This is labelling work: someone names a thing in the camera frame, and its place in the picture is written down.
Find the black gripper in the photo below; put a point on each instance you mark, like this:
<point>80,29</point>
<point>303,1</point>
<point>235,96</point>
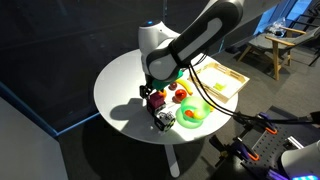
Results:
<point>156,85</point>

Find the pink dice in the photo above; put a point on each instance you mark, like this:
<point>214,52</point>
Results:
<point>156,101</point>

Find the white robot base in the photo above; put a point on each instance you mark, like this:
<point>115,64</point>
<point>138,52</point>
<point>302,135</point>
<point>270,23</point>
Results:
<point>301,160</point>

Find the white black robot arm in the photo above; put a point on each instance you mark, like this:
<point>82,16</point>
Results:
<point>200,30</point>

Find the black white zebra dice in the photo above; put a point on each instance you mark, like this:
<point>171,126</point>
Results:
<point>165,121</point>

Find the lime green dice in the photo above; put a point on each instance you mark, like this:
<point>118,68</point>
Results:
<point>219,86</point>

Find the orange toy orange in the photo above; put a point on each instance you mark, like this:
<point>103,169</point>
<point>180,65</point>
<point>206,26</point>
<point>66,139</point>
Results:
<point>162,94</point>

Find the dark red toy plum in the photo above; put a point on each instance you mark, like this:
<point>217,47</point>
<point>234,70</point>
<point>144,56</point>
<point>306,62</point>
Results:
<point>173,86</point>

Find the red toy tomato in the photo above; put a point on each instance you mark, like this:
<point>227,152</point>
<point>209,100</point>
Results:
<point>180,94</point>

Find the yellow toy banana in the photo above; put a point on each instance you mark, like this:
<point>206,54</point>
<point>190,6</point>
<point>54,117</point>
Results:
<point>185,85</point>

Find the small red toy fruit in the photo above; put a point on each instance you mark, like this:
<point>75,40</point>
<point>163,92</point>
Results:
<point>189,113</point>

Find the green plastic bowl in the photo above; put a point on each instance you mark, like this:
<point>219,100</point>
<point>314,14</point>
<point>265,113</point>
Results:
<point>186,123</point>

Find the yellow toy lemon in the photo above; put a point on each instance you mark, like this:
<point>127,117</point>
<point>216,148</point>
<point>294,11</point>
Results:
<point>198,115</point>

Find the white table base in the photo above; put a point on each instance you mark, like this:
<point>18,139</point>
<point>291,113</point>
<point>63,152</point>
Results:
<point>171,160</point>

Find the wooden tray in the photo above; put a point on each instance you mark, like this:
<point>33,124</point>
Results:
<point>233,75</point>

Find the black clamp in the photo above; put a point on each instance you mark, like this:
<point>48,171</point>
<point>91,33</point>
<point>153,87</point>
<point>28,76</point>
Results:
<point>220,146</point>

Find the purple clamp orange tip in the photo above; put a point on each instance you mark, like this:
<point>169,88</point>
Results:
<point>268,124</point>
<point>246,151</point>

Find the wooden armchair grey cushion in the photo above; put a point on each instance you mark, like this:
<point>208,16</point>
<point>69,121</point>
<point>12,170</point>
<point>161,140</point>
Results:
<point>276,43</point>

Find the black perforated breadboard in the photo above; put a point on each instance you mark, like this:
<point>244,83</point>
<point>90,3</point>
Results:
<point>280,143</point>

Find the clear plastic bag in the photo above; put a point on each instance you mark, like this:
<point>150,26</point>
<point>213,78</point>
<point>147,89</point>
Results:
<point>277,26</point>

